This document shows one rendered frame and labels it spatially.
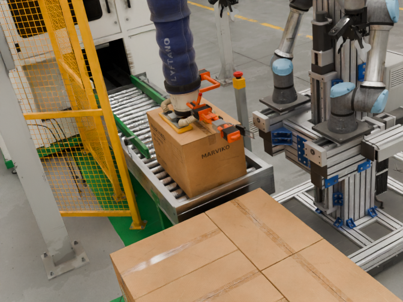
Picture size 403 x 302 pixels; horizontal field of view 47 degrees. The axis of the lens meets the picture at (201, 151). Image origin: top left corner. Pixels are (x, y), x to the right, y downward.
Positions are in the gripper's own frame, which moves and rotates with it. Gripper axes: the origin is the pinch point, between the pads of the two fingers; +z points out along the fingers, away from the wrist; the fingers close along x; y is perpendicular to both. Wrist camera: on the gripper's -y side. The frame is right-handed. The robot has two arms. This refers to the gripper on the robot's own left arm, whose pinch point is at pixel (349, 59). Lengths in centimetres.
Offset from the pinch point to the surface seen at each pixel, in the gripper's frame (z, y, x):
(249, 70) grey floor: 152, 171, 369
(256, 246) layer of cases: 98, -39, 25
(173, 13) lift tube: -12, -32, 102
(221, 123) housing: 42, -30, 64
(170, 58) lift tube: 14, -37, 106
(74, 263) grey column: 151, -124, 141
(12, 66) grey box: 3, -118, 141
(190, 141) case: 57, -42, 83
